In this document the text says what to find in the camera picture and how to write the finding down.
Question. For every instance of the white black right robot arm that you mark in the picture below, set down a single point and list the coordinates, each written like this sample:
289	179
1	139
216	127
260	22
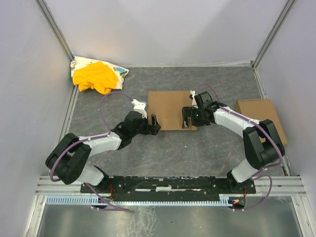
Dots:
262	144

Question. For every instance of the aluminium front rail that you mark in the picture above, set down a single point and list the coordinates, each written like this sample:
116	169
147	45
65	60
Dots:
291	186

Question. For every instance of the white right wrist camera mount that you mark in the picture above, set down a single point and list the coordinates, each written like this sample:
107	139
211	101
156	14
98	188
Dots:
192	96

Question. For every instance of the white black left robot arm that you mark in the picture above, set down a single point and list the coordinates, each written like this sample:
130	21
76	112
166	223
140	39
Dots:
67	162

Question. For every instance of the light blue cable duct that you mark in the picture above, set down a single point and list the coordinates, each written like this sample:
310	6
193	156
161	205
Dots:
215	200

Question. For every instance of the white patterned cloth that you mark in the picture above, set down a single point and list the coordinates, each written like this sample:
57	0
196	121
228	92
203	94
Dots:
82	62

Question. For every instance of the yellow cloth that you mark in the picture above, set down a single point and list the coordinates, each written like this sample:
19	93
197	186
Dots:
96	76

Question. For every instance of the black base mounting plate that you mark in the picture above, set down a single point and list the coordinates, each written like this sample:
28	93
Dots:
172	187

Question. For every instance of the brown cardboard box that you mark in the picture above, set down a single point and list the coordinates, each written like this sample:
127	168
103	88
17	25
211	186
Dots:
167	106

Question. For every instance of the left aluminium frame post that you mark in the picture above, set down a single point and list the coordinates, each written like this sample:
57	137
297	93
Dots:
43	7

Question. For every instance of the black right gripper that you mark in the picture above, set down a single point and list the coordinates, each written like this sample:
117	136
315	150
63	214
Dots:
189	116

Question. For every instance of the right aluminium frame post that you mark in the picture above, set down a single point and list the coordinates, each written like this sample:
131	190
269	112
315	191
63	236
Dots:
285	11

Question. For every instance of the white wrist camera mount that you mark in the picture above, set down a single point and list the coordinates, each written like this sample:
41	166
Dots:
140	107
192	96

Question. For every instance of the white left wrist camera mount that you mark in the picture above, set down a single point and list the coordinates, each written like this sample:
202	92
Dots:
140	107

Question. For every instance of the flat folded cardboard box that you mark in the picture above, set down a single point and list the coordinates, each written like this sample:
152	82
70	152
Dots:
261	109

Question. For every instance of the aluminium frame post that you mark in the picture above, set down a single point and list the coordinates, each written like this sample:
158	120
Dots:
43	7
285	11

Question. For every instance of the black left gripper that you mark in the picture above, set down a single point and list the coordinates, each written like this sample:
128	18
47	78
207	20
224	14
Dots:
150	126

